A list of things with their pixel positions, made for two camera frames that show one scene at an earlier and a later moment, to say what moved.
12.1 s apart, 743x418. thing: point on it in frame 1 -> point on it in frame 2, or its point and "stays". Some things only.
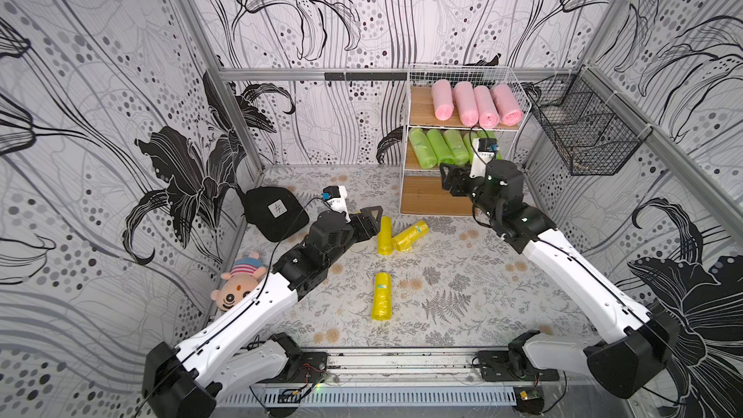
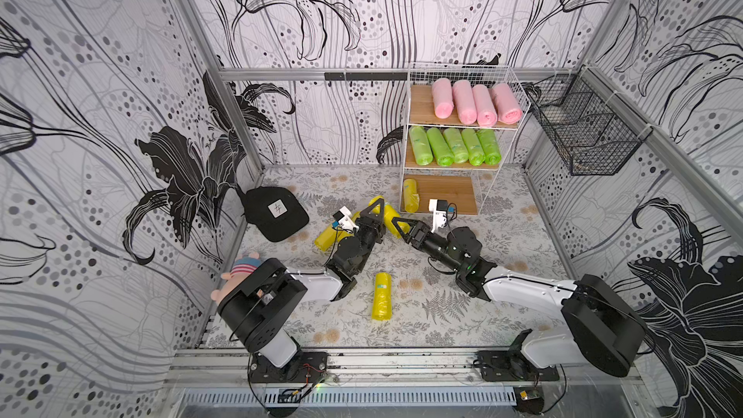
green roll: x=424 y=148 stays
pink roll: x=464 y=97 stays
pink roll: x=507 y=107 stays
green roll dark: x=440 y=147 stays
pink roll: x=442 y=95 stays
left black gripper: x=364 y=215 -> x=373 y=223
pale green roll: x=458 y=146 stays
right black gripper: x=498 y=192 -> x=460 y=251
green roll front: x=468 y=139 stays
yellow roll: x=385 y=237 -> x=389 y=213
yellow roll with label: x=404 y=240 -> x=410 y=195
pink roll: x=489 y=119 stays
